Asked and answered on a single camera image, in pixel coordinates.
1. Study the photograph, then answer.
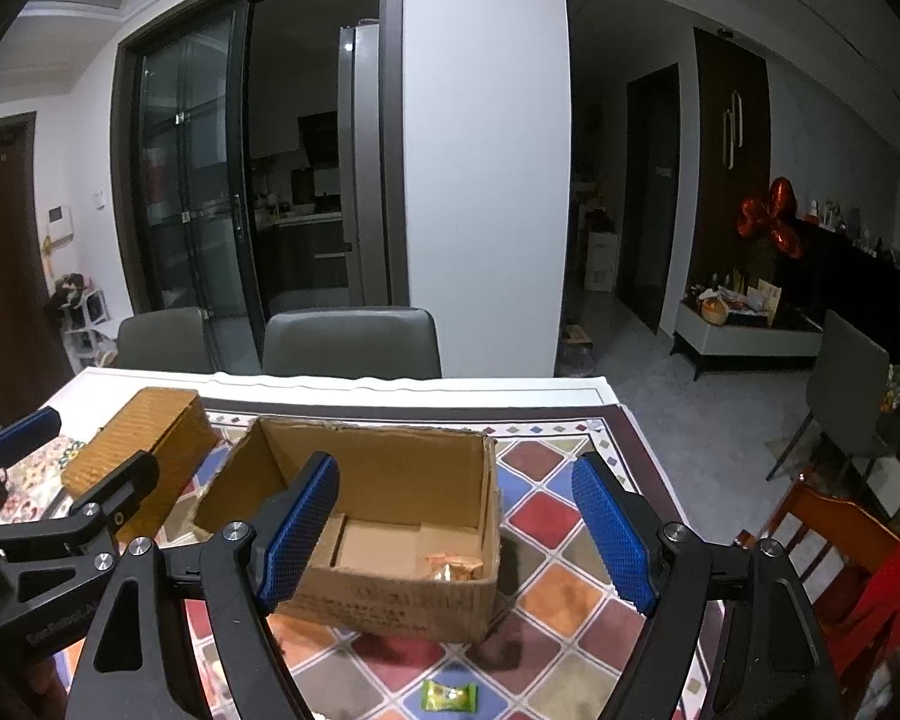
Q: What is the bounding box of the green candy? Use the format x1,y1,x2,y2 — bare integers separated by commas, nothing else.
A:
421,679,479,713

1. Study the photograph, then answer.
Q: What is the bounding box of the brown entrance door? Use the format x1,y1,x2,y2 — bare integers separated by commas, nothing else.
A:
0,114,73,424

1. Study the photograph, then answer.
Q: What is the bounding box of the woven wicker box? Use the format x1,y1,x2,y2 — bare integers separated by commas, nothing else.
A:
61,387,219,543

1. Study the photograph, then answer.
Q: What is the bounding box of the red wooden chair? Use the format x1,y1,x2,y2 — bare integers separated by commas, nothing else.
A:
736,478,900,717

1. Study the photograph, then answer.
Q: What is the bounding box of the grey dining chair left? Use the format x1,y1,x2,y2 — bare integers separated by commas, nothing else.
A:
115,307,214,374

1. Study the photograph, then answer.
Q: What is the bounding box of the grey dining chair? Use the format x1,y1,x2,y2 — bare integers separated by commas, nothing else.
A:
261,307,442,380
115,307,214,374

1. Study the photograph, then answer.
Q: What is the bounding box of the colourful diamond-pattern tablecloth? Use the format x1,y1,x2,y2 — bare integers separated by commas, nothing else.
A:
1,369,681,718

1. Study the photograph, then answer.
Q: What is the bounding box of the white intercom panel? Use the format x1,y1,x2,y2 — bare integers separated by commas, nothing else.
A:
46,203,74,245

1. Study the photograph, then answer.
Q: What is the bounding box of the grey chair right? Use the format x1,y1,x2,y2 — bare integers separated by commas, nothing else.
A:
766,310,889,481

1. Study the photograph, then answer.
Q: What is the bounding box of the open cardboard box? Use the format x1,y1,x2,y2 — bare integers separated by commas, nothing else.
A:
193,416,500,644

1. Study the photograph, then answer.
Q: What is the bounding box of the grey dining chair centre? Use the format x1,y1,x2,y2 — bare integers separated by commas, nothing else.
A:
261,307,442,380

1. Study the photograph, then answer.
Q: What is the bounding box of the orange snack in box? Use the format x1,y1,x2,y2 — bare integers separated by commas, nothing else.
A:
425,553,484,582

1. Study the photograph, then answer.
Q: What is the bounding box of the white low cabinet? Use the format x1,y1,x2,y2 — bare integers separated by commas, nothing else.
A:
670,304,823,379

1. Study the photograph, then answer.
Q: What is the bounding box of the glass sliding door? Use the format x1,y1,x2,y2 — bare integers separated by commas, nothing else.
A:
110,2,265,374

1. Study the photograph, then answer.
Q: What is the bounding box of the red foil balloon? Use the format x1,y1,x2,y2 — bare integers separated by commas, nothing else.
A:
736,177,802,259

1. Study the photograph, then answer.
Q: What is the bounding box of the dark wooden wardrobe door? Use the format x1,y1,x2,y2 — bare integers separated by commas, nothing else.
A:
688,28,770,284

